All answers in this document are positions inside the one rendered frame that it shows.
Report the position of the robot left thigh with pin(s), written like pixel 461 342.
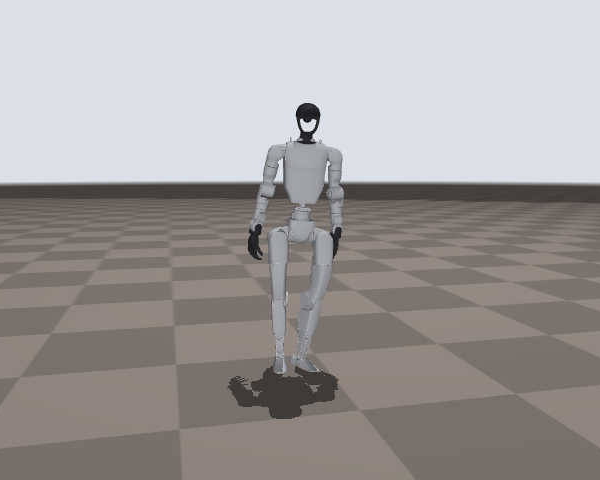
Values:
pixel 321 269

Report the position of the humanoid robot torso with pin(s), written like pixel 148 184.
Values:
pixel 304 167

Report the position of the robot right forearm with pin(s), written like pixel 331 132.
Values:
pixel 260 211

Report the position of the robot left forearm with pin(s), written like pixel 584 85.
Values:
pixel 336 214

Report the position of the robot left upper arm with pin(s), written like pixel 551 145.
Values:
pixel 334 191

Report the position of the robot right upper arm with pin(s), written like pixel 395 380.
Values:
pixel 275 153

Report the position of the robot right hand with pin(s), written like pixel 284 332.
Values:
pixel 253 241

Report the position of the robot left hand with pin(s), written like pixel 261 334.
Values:
pixel 336 237

